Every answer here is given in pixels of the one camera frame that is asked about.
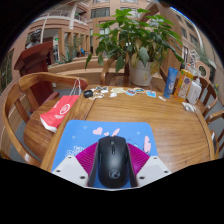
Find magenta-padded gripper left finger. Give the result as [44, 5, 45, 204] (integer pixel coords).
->
[51, 142, 98, 188]

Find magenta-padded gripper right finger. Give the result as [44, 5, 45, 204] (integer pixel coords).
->
[126, 142, 173, 188]

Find black computer mouse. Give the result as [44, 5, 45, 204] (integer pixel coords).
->
[96, 135, 131, 189]

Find blue cartoon mouse pad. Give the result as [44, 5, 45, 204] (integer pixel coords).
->
[50, 119, 159, 190]

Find red paper bag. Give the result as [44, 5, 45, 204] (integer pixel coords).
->
[39, 78, 83, 134]

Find clear plastic packet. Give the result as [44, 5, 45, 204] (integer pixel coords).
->
[181, 101, 198, 113]

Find blue sticker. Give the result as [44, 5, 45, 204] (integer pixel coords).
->
[145, 89, 157, 99]

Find small black round object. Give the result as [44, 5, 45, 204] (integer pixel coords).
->
[83, 89, 94, 99]

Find pink sticker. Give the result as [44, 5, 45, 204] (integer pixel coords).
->
[125, 88, 137, 97]

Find pale yellow sticker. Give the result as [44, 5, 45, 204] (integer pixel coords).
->
[111, 87, 128, 95]

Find white pump bottle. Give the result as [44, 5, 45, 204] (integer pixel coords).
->
[185, 77, 203, 106]

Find blue squeeze tube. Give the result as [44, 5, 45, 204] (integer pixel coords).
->
[163, 66, 179, 99]

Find yellow dish soap bottle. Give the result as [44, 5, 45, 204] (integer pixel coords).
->
[173, 63, 194, 103]

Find spiky green agave plant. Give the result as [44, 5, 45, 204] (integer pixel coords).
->
[54, 49, 78, 65]

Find white outdoor statue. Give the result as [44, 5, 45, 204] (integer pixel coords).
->
[189, 49, 201, 66]

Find green plant in white pot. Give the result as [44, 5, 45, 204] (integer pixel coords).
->
[84, 8, 185, 88]

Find dark bust statue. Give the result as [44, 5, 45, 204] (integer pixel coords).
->
[25, 28, 43, 50]

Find dark red wooden pedestal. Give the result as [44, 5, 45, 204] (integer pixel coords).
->
[13, 41, 61, 108]

